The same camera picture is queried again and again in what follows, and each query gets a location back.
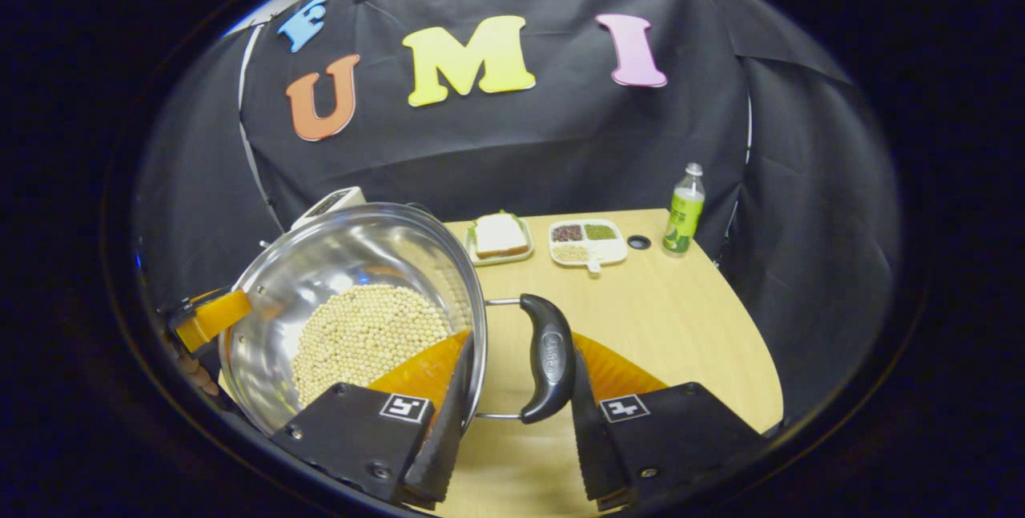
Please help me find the plate with sandwich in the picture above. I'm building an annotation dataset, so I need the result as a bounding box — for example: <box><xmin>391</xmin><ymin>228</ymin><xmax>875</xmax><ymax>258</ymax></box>
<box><xmin>464</xmin><ymin>211</ymin><xmax>536</xmax><ymax>267</ymax></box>

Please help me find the stainless steel pot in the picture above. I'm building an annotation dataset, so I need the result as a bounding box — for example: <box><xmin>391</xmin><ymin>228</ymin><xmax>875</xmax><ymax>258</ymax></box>
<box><xmin>218</xmin><ymin>202</ymin><xmax>577</xmax><ymax>436</ymax></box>

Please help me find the pile of yellow soybeans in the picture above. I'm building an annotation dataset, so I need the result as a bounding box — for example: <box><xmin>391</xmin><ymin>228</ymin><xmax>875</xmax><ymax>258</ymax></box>
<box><xmin>291</xmin><ymin>284</ymin><xmax>455</xmax><ymax>408</ymax></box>

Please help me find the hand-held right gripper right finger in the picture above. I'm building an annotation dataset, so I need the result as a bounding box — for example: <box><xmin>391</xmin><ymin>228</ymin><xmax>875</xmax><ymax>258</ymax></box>
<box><xmin>570</xmin><ymin>332</ymin><xmax>770</xmax><ymax>513</ymax></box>

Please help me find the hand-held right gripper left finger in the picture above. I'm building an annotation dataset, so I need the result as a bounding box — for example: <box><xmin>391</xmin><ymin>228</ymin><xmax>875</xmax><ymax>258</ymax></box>
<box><xmin>271</xmin><ymin>330</ymin><xmax>479</xmax><ymax>512</ymax></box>

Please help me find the green label bottle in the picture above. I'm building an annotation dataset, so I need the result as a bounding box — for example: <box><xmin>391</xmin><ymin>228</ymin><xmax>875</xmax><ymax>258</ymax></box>
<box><xmin>662</xmin><ymin>163</ymin><xmax>706</xmax><ymax>256</ymax></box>

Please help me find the white divided dish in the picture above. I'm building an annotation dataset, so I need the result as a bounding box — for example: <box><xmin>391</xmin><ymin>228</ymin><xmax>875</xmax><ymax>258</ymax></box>
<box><xmin>549</xmin><ymin>218</ymin><xmax>629</xmax><ymax>275</ymax></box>

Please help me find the white toaster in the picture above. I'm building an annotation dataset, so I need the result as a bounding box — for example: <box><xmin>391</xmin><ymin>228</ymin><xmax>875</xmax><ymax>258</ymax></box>
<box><xmin>290</xmin><ymin>186</ymin><xmax>368</xmax><ymax>231</ymax></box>

